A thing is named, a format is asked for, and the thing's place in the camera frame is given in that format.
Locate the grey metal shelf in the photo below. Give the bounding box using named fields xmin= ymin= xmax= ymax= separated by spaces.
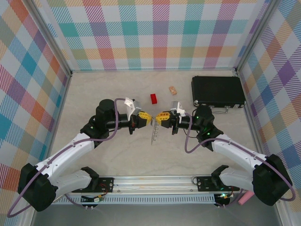
xmin=30 ymin=203 xmax=283 ymax=226

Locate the black connector with green light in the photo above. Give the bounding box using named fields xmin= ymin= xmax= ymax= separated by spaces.
xmin=215 ymin=192 xmax=236 ymax=209

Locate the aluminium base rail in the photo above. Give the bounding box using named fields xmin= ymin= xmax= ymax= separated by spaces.
xmin=54 ymin=175 xmax=257 ymax=196

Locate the white slotted cable duct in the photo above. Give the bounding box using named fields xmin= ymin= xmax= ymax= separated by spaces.
xmin=51 ymin=194 xmax=216 ymax=205

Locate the black carrying case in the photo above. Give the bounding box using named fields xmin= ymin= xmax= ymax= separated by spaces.
xmin=191 ymin=75 xmax=247 ymax=114

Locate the aluminium side rail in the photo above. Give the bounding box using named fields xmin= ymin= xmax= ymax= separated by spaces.
xmin=239 ymin=72 xmax=268 ymax=158
xmin=44 ymin=73 xmax=73 ymax=163

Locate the pink foam cylinder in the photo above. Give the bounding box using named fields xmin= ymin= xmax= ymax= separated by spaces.
xmin=238 ymin=191 xmax=254 ymax=205

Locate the aluminium back rail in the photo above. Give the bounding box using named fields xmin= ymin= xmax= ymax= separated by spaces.
xmin=70 ymin=67 xmax=237 ymax=74

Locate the green connector with wires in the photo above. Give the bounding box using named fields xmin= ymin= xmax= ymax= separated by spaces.
xmin=80 ymin=194 xmax=105 ymax=203

